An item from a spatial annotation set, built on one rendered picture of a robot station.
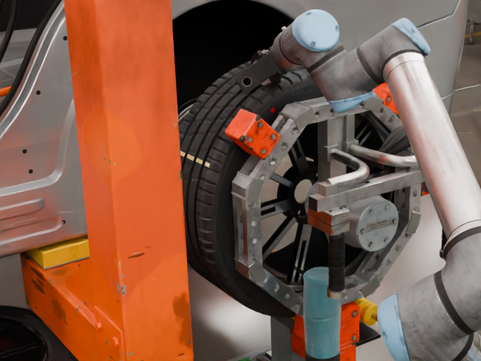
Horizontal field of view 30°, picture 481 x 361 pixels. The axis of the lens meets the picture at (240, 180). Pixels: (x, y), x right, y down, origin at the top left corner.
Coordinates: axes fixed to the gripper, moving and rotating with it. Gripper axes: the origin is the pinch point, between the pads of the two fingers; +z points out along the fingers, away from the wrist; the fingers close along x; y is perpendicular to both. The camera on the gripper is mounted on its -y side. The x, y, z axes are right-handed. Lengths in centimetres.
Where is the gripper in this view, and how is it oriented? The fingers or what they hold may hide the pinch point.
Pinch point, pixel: (254, 78)
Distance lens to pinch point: 217.7
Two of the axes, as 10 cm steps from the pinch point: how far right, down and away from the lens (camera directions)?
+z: -3.0, 1.4, 9.4
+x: -5.6, -8.2, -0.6
